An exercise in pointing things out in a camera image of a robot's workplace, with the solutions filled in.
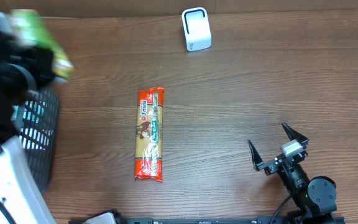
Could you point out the orange San Remo pasta packet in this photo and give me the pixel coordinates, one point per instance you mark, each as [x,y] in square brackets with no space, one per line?
[148,135]

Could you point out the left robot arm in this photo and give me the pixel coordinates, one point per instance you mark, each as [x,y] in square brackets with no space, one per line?
[24,69]

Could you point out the grey plastic mesh basket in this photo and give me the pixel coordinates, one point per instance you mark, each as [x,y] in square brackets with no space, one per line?
[38,140]

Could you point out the green drink pouch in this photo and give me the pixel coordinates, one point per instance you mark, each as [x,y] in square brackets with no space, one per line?
[31,31]

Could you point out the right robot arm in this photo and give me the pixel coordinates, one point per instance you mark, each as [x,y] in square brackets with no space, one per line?
[310,200]

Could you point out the teal snack bar packet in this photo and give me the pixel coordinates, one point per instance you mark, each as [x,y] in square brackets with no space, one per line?
[30,111]

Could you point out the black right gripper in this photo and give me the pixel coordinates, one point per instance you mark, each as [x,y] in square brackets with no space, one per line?
[272,164]

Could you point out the white barcode scanner stand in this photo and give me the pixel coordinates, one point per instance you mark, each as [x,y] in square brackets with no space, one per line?
[196,29]

